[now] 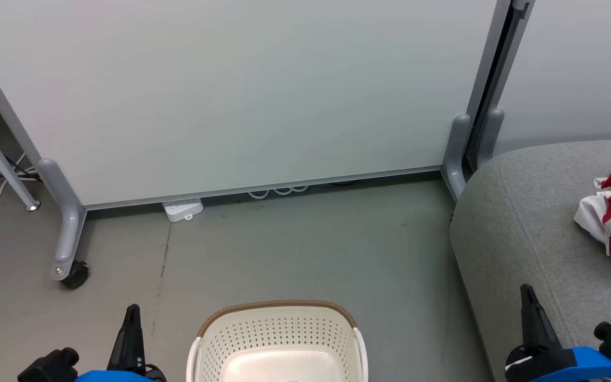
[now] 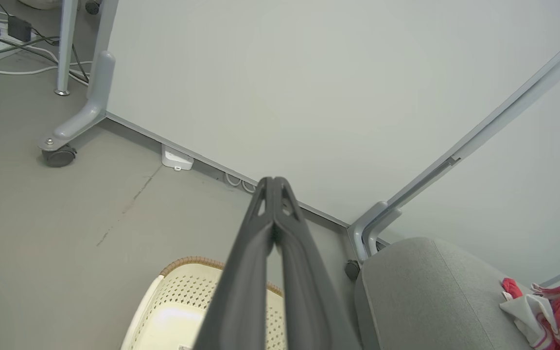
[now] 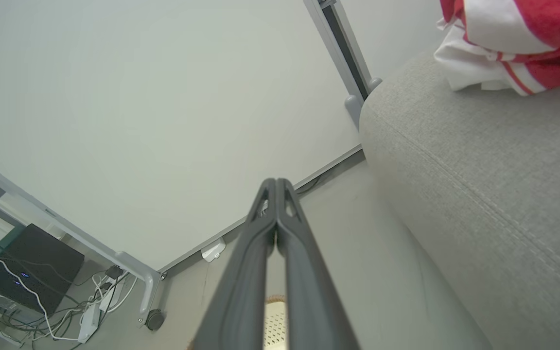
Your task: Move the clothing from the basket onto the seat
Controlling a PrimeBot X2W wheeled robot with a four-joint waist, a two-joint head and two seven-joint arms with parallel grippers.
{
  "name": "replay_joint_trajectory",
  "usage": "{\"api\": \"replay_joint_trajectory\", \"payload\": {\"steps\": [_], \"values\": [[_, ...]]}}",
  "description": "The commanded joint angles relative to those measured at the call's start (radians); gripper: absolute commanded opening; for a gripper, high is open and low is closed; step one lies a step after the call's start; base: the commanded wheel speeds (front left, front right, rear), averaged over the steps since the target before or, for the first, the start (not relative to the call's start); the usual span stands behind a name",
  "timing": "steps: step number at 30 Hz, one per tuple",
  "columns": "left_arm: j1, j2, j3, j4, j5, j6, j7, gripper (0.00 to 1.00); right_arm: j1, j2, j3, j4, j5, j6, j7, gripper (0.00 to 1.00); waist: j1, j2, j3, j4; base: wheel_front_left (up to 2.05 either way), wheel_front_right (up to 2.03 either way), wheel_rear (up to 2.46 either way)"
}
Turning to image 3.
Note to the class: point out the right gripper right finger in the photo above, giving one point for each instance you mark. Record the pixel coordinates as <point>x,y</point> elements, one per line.
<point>309,301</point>

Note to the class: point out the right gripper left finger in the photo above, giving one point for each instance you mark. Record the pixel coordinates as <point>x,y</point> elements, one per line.
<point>241,291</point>

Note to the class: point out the white garment with red trim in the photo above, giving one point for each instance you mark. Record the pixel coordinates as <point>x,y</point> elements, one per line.
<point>494,24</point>

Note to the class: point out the red basketball jersey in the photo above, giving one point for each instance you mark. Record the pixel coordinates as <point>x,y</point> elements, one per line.
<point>552,19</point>

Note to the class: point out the perforated cream laundry basket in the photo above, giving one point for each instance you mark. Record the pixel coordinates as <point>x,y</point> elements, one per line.
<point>276,325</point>

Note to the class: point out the grey fabric sofa seat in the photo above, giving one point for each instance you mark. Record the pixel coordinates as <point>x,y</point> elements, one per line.
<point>479,194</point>

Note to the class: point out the black caster wheel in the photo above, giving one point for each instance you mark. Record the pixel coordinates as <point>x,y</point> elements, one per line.
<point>155,320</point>

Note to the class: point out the black power adapter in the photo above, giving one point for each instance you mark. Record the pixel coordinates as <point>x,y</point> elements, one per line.
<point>113,272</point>

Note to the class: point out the white power strip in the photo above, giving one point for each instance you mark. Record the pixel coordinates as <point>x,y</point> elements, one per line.
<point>89,323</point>

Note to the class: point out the black computer box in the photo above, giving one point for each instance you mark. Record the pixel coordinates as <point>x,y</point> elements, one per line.
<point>37,262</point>

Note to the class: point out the large white partition grey frame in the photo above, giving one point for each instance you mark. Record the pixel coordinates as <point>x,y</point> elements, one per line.
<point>139,97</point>

